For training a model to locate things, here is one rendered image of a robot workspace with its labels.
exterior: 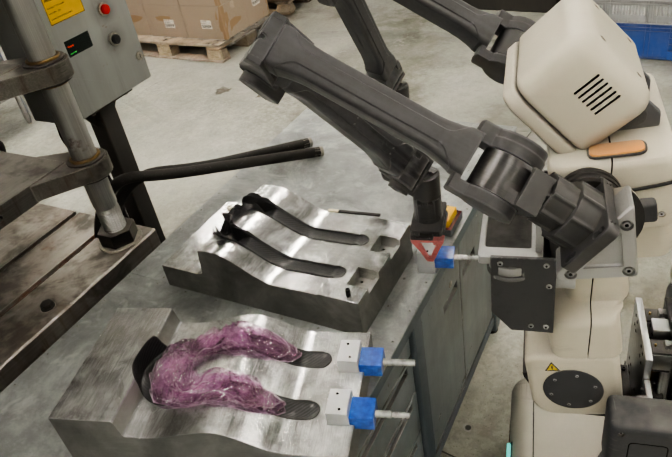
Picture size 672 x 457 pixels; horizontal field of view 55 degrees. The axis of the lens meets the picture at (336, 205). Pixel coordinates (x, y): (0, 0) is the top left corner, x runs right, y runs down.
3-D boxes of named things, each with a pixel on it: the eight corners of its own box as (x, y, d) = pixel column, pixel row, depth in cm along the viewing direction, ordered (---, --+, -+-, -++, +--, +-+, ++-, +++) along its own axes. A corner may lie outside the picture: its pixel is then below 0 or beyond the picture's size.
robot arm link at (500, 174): (546, 223, 80) (567, 186, 80) (478, 181, 79) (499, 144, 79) (517, 220, 89) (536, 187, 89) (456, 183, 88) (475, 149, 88)
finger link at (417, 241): (412, 267, 134) (408, 232, 129) (417, 245, 139) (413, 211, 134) (445, 268, 132) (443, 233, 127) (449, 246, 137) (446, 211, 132)
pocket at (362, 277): (380, 285, 128) (378, 271, 126) (369, 302, 125) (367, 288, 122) (360, 280, 130) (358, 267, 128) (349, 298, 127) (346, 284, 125)
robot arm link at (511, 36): (546, 76, 113) (559, 51, 114) (499, 45, 112) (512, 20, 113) (522, 90, 122) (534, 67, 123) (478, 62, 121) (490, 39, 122)
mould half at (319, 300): (413, 255, 143) (408, 206, 135) (364, 337, 125) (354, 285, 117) (233, 220, 165) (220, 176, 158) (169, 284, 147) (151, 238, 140)
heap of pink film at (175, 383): (305, 343, 118) (297, 312, 113) (282, 425, 103) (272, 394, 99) (176, 339, 124) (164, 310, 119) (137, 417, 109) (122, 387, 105)
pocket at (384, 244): (401, 252, 136) (399, 238, 134) (391, 268, 132) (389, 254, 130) (381, 248, 138) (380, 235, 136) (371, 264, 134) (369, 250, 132)
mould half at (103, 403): (374, 352, 121) (366, 310, 115) (353, 479, 100) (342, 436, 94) (136, 345, 132) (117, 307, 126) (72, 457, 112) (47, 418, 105)
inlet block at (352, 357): (417, 362, 114) (414, 341, 111) (415, 384, 110) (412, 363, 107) (345, 360, 117) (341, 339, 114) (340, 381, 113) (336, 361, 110)
